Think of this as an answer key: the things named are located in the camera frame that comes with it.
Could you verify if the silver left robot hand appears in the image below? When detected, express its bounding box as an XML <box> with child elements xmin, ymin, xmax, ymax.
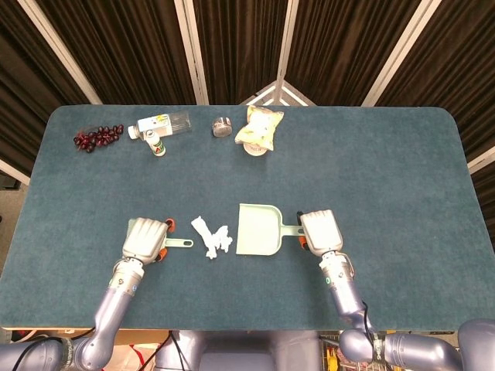
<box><xmin>121</xmin><ymin>216</ymin><xmax>177</xmax><ymax>265</ymax></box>

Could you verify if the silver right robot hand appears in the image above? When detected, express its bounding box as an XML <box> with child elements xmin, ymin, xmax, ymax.
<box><xmin>295</xmin><ymin>209</ymin><xmax>344</xmax><ymax>257</ymax></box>

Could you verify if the light green hand broom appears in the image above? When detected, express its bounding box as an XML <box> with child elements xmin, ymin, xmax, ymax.
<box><xmin>126</xmin><ymin>217</ymin><xmax>194</xmax><ymax>250</ymax></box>

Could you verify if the white paper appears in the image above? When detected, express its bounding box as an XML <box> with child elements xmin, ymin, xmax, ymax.
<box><xmin>190</xmin><ymin>216</ymin><xmax>234</xmax><ymax>260</ymax></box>

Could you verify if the light green plastic dustpan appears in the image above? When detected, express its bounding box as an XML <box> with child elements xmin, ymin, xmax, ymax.
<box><xmin>235</xmin><ymin>203</ymin><xmax>306</xmax><ymax>257</ymax></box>

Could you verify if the blue felt table cover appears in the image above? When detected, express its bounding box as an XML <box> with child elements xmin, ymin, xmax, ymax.
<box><xmin>0</xmin><ymin>104</ymin><xmax>495</xmax><ymax>332</ymax></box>

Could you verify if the small white green-label bottle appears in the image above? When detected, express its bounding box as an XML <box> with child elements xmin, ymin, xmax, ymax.
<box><xmin>144</xmin><ymin>130</ymin><xmax>167</xmax><ymax>158</ymax></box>

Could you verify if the brown cardboard box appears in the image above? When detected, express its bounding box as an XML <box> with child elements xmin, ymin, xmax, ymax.
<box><xmin>5</xmin><ymin>328</ymin><xmax>171</xmax><ymax>349</ymax></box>

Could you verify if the white paper cup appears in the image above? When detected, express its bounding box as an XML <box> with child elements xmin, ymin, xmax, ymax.
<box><xmin>243</xmin><ymin>141</ymin><xmax>268</xmax><ymax>157</ymax></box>

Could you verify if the dark red grape bunch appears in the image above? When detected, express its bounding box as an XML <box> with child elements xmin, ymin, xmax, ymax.
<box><xmin>73</xmin><ymin>124</ymin><xmax>125</xmax><ymax>154</ymax></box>

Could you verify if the clear plastic water bottle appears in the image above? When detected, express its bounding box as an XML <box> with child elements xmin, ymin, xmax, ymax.
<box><xmin>127</xmin><ymin>111</ymin><xmax>193</xmax><ymax>141</ymax></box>

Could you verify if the red and white bag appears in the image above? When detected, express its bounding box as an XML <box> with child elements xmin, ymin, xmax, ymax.
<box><xmin>110</xmin><ymin>342</ymin><xmax>158</xmax><ymax>371</ymax></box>

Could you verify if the yellow snack bag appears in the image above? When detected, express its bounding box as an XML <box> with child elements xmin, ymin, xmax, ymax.
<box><xmin>234</xmin><ymin>104</ymin><xmax>285</xmax><ymax>151</ymax></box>

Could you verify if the lilac robot torso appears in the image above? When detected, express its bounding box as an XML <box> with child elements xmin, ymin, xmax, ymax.
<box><xmin>154</xmin><ymin>330</ymin><xmax>322</xmax><ymax>371</ymax></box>

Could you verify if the white screen base foot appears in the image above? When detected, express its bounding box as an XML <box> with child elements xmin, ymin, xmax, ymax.
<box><xmin>239</xmin><ymin>80</ymin><xmax>312</xmax><ymax>107</ymax></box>

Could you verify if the dark curtain screen panel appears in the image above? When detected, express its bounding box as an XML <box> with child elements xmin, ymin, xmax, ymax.
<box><xmin>173</xmin><ymin>0</ymin><xmax>301</xmax><ymax>106</ymax></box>
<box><xmin>34</xmin><ymin>0</ymin><xmax>208</xmax><ymax>106</ymax></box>
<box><xmin>363</xmin><ymin>0</ymin><xmax>495</xmax><ymax>217</ymax></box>
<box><xmin>278</xmin><ymin>0</ymin><xmax>432</xmax><ymax>107</ymax></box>
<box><xmin>0</xmin><ymin>0</ymin><xmax>101</xmax><ymax>186</ymax></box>

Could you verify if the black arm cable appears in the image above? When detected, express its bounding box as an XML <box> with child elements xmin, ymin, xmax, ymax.
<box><xmin>357</xmin><ymin>299</ymin><xmax>378</xmax><ymax>341</ymax></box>

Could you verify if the metal wire cart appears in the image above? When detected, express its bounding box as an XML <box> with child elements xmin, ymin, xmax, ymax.
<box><xmin>319</xmin><ymin>334</ymin><xmax>349</xmax><ymax>371</ymax></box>

